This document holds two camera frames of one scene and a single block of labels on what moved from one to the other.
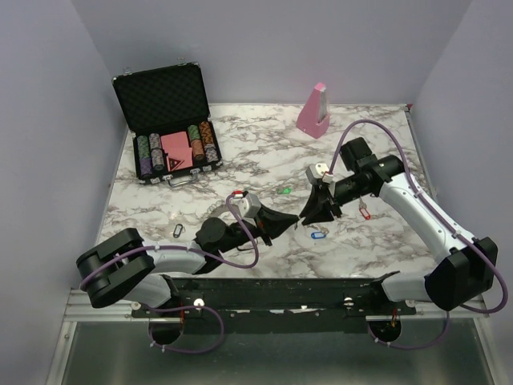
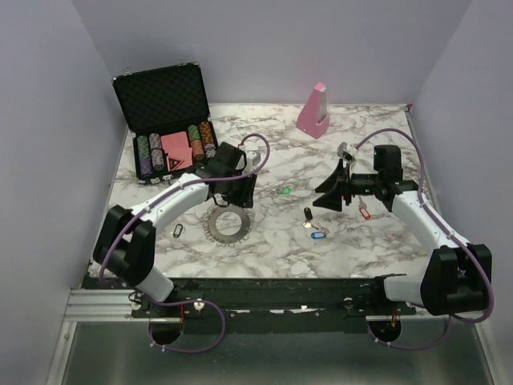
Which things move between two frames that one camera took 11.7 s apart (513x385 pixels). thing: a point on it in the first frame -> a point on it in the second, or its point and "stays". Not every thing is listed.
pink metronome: x=314 y=119 stays
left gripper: x=271 y=224 -> x=245 y=198
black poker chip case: x=166 y=111 stays
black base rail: x=246 y=305 stays
